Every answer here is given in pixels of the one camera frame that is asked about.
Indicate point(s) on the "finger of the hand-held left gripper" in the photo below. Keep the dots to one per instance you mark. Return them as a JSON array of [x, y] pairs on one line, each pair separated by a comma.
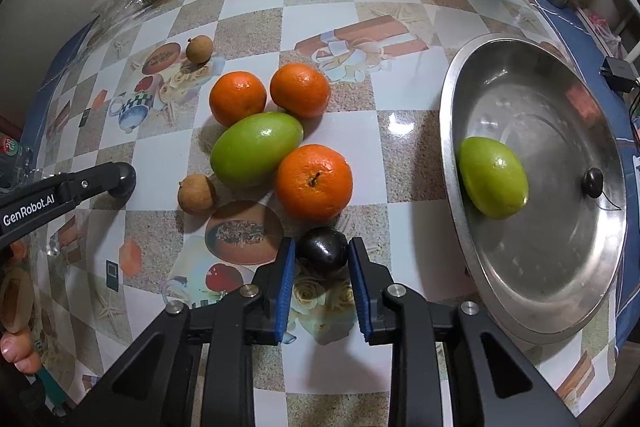
[[30, 213]]

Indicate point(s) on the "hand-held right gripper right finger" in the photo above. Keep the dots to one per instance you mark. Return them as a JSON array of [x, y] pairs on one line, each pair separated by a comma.
[[361, 297]]

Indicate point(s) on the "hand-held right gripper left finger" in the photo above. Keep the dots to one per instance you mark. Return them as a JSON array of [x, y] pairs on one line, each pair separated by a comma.
[[284, 292]]

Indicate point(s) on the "orange mandarin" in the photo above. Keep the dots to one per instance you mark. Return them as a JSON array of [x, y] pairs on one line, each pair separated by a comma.
[[300, 89], [237, 99], [314, 184]]

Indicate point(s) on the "brown longan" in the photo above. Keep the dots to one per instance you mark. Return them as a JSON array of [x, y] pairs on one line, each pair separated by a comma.
[[197, 194], [199, 51]]

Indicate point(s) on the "green jujube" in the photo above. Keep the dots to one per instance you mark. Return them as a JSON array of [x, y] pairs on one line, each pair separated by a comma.
[[255, 149], [492, 179]]

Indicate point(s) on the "stainless steel basin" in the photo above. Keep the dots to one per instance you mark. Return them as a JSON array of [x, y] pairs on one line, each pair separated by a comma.
[[545, 267]]

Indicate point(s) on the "person's left hand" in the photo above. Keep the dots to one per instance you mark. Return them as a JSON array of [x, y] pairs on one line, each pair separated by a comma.
[[17, 349]]

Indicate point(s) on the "clear plastic bottle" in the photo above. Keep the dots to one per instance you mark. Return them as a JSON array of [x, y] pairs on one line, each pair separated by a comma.
[[12, 159]]

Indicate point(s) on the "dark cherry with stem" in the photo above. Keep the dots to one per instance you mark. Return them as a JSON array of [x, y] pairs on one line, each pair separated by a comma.
[[593, 182]]

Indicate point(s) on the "black power adapter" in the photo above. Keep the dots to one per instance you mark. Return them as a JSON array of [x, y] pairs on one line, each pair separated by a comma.
[[620, 74]]

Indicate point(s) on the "red plastic bag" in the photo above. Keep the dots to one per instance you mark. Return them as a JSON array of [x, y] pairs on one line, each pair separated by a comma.
[[602, 27]]

